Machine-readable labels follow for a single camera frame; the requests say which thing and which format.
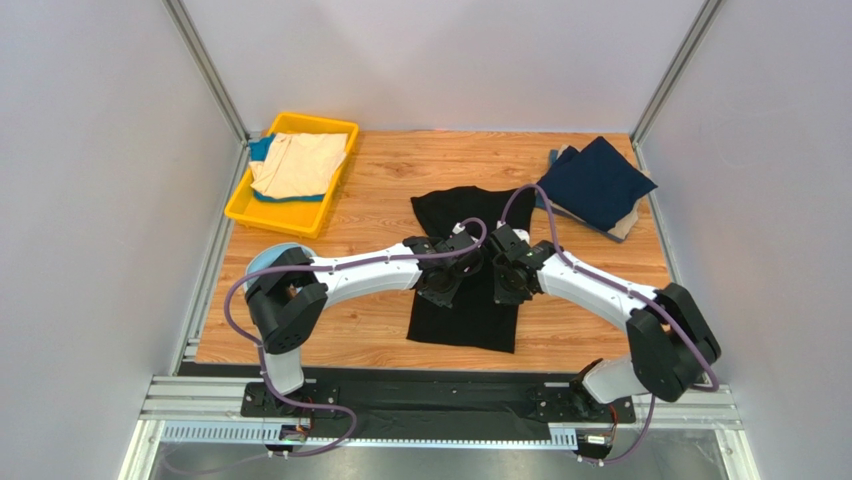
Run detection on black t shirt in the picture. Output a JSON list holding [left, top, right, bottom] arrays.
[[407, 186, 518, 353]]

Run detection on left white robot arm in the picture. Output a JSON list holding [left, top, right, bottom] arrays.
[[244, 226, 482, 395]]

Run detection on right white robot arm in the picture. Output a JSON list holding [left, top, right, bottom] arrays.
[[486, 224, 722, 406]]

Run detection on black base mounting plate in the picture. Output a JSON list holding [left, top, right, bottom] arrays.
[[240, 367, 637, 441]]

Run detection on folded navy t shirt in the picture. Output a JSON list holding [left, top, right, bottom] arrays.
[[538, 136, 657, 231]]

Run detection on yellow plastic tray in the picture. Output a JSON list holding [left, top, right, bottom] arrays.
[[224, 112, 359, 239]]

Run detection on light blue headphones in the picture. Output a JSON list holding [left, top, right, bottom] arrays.
[[245, 242, 316, 275]]

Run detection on cream t shirt in tray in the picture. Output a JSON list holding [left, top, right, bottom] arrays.
[[250, 133, 347, 198]]

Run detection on teal t shirt in tray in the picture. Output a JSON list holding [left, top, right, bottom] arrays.
[[248, 134, 325, 203]]

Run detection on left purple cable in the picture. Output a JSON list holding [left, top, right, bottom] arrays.
[[222, 216, 489, 461]]

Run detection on purple cable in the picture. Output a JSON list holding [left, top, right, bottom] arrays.
[[499, 183, 721, 466], [222, 216, 489, 461]]

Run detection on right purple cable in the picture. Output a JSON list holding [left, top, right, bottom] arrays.
[[499, 183, 721, 466]]

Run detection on aluminium frame rail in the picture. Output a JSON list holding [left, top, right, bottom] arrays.
[[163, 0, 250, 376]]

